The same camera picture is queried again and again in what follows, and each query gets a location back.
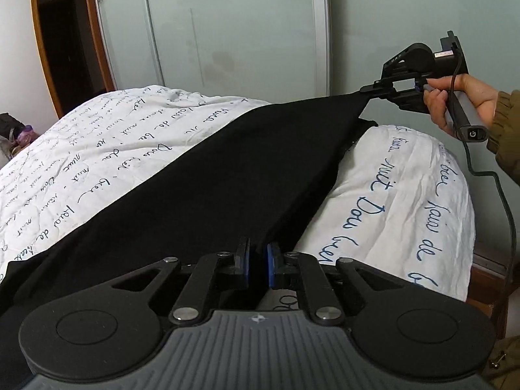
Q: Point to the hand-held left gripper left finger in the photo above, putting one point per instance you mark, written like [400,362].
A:
[245,264]

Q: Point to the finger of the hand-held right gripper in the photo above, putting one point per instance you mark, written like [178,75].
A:
[384,86]

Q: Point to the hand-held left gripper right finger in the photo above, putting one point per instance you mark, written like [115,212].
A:
[270,264]

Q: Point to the black pants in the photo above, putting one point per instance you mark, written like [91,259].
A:
[203,170]

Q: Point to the person's right forearm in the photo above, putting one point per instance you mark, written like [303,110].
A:
[508,126]

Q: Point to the person's right hand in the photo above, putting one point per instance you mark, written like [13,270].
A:
[479,97]

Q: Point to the glass sliding wardrobe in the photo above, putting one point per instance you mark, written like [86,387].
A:
[243,28]

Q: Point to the white script-printed quilt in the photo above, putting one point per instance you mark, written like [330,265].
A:
[101,138]

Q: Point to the purple bag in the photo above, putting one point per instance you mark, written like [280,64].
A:
[27,135]

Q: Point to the grey cloth bundle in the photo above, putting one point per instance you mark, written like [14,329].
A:
[6,150]

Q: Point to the wooden bed frame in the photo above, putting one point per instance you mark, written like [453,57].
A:
[489,276]

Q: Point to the wooden door frame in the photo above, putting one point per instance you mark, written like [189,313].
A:
[93,28]

